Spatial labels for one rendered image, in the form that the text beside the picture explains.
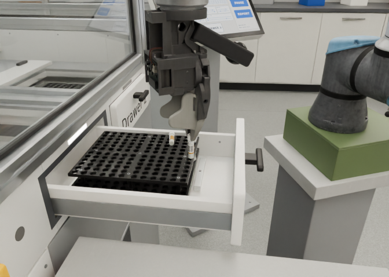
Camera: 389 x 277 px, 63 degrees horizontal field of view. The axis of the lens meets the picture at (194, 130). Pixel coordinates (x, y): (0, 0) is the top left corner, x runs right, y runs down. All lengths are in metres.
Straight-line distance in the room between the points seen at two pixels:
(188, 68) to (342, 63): 0.47
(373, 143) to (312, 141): 0.14
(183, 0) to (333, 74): 0.52
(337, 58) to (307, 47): 2.81
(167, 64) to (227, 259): 0.37
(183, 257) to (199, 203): 0.13
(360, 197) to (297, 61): 2.77
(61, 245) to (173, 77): 0.40
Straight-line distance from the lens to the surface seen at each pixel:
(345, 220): 1.06
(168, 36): 0.46
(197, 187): 0.65
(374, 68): 0.79
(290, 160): 0.93
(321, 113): 0.90
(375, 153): 0.92
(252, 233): 1.78
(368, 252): 1.87
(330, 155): 0.86
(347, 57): 0.85
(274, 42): 3.58
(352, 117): 0.90
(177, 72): 0.47
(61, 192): 0.61
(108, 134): 0.75
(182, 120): 0.50
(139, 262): 0.63
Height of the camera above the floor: 1.23
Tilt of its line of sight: 27 degrees down
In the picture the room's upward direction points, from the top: straight up
